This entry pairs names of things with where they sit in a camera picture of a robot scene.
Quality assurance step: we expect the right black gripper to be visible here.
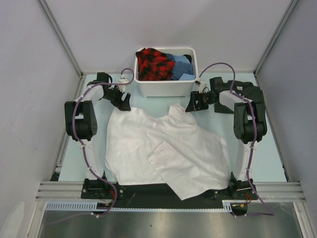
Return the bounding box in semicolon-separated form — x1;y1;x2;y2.
185;91;216;113

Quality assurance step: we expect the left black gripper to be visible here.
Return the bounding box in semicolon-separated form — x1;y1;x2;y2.
102;84;131;111

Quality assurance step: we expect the white long sleeve shirt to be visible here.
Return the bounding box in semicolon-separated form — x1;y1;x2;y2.
105;104;229;200

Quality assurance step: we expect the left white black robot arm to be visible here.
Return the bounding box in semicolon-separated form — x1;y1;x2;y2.
64;72;133;198

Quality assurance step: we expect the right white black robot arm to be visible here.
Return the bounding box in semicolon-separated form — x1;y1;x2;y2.
185;77;267;199

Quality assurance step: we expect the white plastic bin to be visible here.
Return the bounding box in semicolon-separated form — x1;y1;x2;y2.
134;47;198;97

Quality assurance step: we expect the blue patterned shirt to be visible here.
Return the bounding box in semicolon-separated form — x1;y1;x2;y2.
167;54;195;81

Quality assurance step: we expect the red black plaid shirt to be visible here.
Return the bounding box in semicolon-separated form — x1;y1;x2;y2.
135;48;175;81

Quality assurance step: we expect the folded black striped shirt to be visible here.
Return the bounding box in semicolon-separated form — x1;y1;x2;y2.
212;77;264;114

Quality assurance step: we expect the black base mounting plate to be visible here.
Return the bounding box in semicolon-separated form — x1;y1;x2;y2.
81;179;257;209

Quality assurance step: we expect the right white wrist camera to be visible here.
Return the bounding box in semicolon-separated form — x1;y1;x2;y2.
195;78;207;92

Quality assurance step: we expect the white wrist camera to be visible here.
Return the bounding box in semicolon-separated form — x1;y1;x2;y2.
195;78;207;92
119;77;131;86

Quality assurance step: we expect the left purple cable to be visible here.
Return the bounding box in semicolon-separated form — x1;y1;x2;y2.
48;67;134;225

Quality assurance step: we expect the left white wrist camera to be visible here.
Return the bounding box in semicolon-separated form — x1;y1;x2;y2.
119;77;131;86

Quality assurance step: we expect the white slotted cable duct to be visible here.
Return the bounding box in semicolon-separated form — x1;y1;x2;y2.
46;201;232;212

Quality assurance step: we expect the aluminium front rail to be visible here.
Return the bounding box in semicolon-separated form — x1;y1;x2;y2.
37;181;306;202

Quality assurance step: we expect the left aluminium corner post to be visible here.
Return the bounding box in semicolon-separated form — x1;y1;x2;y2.
37;0;83;77

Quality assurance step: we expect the aluminium corner post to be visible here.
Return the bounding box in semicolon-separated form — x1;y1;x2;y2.
253;0;300;77
37;0;83;77

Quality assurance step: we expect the right aluminium corner post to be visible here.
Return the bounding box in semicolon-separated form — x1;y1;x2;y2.
253;0;300;77

